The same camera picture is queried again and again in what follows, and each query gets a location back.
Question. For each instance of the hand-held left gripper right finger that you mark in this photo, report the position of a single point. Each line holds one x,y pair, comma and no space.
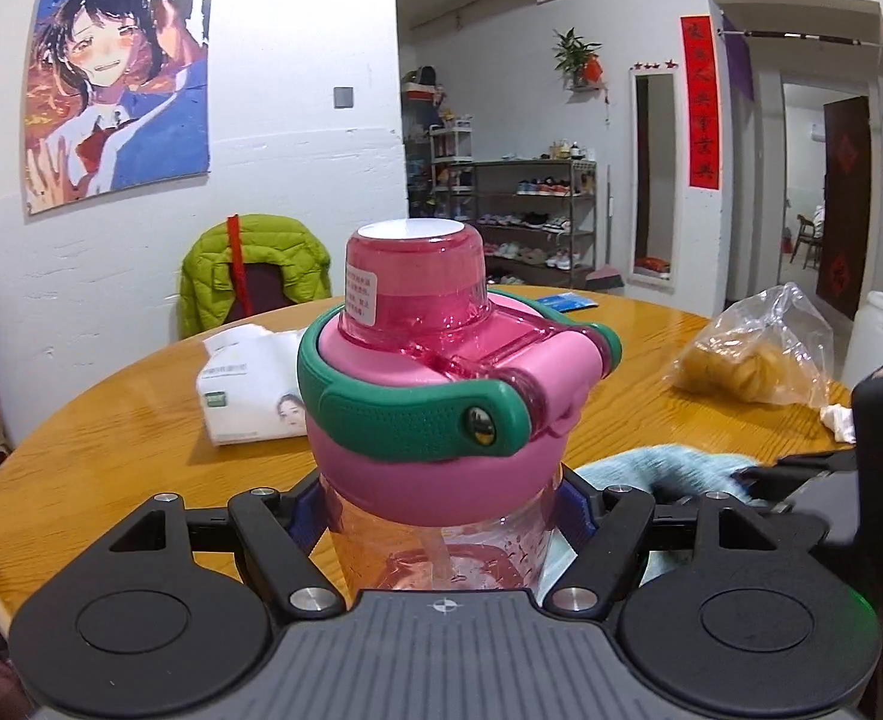
575,510

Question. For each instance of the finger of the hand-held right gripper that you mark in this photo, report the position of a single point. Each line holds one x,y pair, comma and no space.
816,459
767,486

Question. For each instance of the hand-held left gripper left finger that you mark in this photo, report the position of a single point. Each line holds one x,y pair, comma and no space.
302,521

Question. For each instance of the teal striped towel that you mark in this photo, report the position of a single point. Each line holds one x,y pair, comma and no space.
674,469

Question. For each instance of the pink water bottle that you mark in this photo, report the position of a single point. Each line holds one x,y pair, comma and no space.
426,375

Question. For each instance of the crumpled white tissue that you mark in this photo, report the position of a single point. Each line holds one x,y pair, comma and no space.
839,424

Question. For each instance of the white plastic barrel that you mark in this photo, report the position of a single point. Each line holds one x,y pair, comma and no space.
873,337

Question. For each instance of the plastic bag of yellow snacks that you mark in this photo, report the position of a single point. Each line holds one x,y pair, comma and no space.
749,360

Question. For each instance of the white tissue pack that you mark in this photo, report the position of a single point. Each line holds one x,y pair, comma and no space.
253,397

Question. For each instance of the blue snack packet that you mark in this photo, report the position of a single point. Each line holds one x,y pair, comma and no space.
569,301

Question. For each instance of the broom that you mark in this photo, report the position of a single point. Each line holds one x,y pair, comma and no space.
605,279

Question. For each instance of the dark red chair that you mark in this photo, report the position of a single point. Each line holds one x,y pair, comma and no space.
265,289

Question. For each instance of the dark wooden door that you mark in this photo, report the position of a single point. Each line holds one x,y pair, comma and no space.
846,202

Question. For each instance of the green puffer jacket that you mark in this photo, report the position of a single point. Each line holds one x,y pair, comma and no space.
208,277

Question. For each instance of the metal shoe rack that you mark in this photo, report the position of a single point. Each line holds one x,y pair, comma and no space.
539,217

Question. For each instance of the white storage trolley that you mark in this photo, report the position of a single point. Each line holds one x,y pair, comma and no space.
450,165

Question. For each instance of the red vertical door banner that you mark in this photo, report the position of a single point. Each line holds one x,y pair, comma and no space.
698,101

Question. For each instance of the purple cloth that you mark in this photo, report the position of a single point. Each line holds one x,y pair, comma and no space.
737,56

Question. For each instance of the curtain rod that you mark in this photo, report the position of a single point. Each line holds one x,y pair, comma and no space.
801,35

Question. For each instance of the potted plant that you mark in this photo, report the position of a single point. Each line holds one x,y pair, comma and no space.
578,52

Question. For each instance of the wall mirror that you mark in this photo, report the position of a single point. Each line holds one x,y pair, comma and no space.
653,172

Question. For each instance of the grey wall switch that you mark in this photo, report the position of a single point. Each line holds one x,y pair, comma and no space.
344,97

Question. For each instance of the wall poster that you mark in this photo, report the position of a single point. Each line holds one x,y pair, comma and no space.
118,82

